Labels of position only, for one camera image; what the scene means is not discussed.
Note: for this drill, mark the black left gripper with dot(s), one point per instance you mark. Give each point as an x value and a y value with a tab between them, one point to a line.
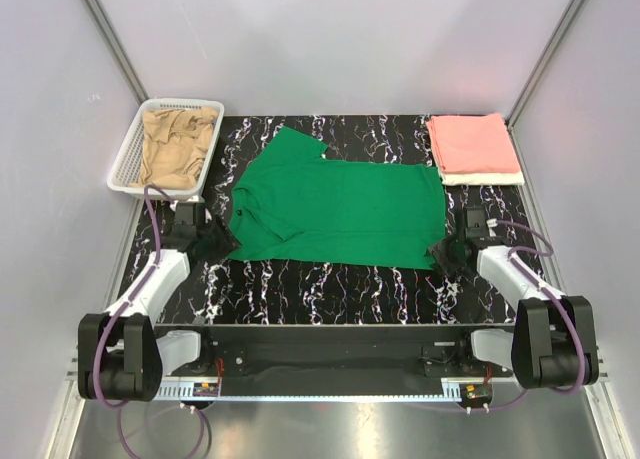
215	239

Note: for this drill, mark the folded cream t shirt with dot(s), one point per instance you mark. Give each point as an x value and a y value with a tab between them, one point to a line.
482	174

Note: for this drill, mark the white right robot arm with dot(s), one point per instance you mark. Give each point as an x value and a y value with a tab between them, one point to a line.
553	340

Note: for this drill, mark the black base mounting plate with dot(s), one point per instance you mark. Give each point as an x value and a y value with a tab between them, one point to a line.
337	351

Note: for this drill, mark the beige crumpled t shirt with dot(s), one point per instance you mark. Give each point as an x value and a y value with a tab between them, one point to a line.
175	145

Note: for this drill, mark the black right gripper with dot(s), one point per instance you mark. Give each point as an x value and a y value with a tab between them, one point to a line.
447	254

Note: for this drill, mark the folded pink t shirt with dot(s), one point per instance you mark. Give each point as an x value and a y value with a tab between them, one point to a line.
472	144

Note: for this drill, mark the right aluminium frame post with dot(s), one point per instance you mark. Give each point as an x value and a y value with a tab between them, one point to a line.
559	34

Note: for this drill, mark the white slotted cable duct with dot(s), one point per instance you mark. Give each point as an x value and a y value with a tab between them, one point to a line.
309	388

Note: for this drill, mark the aluminium frame post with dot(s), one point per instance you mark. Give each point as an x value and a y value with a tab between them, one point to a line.
559	34
108	33

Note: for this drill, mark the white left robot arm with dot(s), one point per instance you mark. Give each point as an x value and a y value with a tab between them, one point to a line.
120	359

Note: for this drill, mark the left aluminium frame post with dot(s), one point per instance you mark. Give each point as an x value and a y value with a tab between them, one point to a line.
108	33

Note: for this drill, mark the white plastic basket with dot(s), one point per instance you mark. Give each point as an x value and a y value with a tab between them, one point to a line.
126	166

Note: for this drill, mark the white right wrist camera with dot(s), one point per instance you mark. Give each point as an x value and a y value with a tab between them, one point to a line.
492	224

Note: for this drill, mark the green t shirt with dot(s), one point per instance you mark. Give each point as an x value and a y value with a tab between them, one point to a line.
293	203

